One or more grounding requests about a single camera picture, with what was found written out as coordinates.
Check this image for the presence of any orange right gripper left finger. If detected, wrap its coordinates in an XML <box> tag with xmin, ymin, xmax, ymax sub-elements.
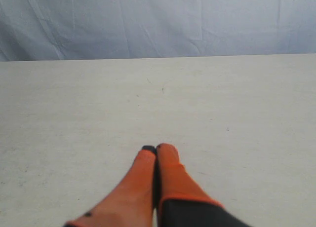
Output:
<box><xmin>64</xmin><ymin>146</ymin><xmax>157</xmax><ymax>227</ymax></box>

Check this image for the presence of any white backdrop cloth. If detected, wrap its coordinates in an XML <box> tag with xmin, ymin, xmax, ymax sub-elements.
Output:
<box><xmin>0</xmin><ymin>0</ymin><xmax>316</xmax><ymax>61</ymax></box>

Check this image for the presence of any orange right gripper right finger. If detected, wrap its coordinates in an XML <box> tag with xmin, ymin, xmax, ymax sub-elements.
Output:
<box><xmin>157</xmin><ymin>143</ymin><xmax>249</xmax><ymax>227</ymax></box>

